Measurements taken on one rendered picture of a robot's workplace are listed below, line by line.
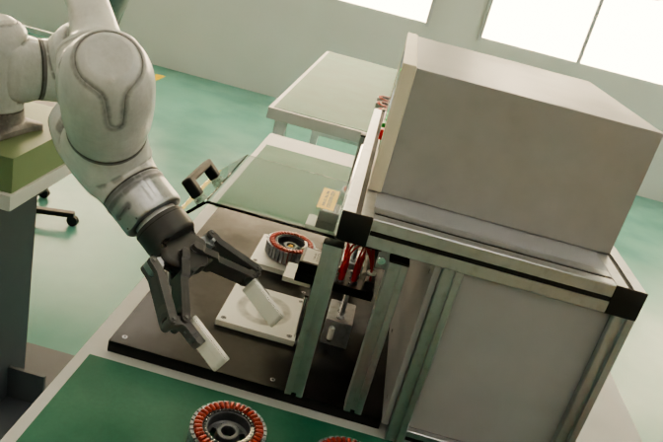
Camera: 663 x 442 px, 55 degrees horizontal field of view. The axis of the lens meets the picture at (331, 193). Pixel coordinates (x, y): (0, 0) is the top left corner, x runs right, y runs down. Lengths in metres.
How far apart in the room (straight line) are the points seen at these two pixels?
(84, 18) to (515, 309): 0.71
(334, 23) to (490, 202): 4.90
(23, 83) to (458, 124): 1.09
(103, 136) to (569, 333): 0.70
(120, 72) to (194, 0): 5.38
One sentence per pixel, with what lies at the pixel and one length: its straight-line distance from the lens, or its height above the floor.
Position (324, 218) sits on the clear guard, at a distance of 0.98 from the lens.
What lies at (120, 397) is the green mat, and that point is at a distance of 1.07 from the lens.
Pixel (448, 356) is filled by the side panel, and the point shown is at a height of 0.92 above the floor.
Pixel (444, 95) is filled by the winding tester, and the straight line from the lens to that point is 0.96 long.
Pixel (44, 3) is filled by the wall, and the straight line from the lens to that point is 6.73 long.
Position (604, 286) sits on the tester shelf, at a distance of 0.97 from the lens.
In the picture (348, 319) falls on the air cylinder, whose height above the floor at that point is 0.82.
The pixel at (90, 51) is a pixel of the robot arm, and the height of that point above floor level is 1.29.
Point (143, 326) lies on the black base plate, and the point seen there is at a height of 0.77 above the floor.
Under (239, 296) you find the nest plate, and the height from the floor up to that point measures 0.78.
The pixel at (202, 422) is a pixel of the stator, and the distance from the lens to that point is 0.99.
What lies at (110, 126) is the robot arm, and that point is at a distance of 0.78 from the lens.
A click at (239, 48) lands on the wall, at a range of 6.03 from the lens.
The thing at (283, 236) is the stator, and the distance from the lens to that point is 1.47.
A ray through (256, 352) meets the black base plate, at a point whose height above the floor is 0.77.
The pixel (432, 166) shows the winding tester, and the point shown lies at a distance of 0.98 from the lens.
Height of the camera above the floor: 1.46
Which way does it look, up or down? 21 degrees down
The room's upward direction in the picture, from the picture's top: 15 degrees clockwise
